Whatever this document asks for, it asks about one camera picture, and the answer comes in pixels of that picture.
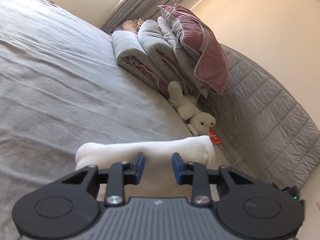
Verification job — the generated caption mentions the grey quilted headboard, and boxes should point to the grey quilted headboard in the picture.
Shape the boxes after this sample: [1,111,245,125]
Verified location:
[199,46,319,188]

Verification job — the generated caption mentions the white plush dog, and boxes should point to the white plush dog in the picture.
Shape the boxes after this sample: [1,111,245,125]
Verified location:
[168,81,216,136]

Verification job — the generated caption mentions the pink bundle by curtain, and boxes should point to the pink bundle by curtain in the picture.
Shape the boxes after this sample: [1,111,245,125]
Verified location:
[122,18,144,34]

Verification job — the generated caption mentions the folded grey quilt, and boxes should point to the folded grey quilt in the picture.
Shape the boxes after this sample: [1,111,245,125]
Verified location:
[111,16,208,98]

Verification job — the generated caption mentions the white Winnie the Pooh sweatshirt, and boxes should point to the white Winnie the Pooh sweatshirt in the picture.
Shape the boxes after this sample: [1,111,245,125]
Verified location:
[75,135,215,200]

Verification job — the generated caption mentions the mauve pillow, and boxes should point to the mauve pillow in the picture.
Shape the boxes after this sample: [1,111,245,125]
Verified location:
[158,4,228,95]

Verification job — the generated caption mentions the orange book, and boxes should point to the orange book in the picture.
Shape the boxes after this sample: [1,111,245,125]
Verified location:
[209,128,221,145]

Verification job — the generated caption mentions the grey bed sheet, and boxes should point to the grey bed sheet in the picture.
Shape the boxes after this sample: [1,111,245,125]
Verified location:
[1,0,190,239]

